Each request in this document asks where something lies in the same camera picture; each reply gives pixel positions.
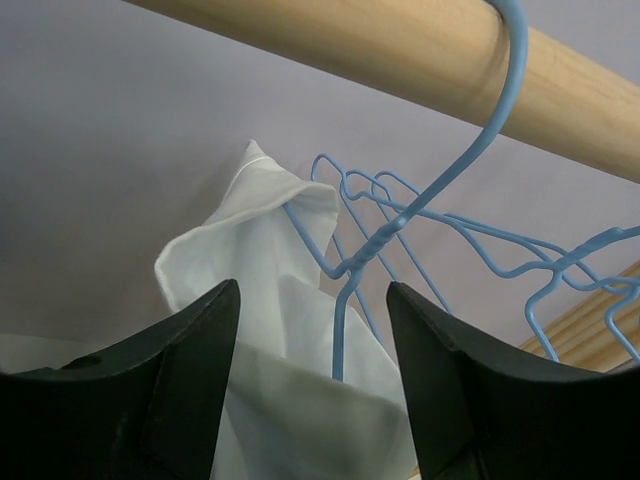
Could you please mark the light blue skirt hanger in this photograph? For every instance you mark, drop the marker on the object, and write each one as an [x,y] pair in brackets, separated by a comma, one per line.
[588,336]

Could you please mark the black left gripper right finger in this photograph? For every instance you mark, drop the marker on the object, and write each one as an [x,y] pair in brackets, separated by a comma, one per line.
[482,409]

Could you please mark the light blue dark-denim hanger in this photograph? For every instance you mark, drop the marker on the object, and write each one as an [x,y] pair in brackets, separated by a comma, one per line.
[357,186]

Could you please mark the white shirt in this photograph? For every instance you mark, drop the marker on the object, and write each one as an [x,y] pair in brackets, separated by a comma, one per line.
[284,414]

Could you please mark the light blue grey-skirt hanger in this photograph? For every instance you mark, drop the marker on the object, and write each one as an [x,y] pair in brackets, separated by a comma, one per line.
[501,282]

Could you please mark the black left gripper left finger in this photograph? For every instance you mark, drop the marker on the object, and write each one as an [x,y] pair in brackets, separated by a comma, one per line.
[147,407]

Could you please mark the wooden clothes rack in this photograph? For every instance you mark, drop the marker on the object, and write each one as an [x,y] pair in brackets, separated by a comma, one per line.
[477,61]

